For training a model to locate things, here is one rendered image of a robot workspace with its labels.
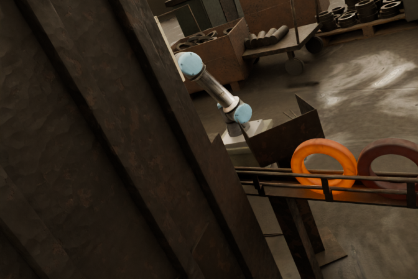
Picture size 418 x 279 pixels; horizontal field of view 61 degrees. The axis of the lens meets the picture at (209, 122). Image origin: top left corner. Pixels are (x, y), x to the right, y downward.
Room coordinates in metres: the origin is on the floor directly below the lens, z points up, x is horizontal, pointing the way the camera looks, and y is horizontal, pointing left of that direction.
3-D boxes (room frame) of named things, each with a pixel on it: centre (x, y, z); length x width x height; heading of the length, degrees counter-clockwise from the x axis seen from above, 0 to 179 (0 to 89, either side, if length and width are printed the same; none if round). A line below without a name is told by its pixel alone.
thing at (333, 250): (1.23, -0.24, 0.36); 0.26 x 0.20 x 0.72; 89
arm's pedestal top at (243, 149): (2.03, -0.16, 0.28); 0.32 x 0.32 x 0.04; 54
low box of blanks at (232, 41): (4.13, -0.30, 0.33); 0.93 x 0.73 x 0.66; 61
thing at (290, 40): (3.84, -0.96, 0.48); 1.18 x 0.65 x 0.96; 44
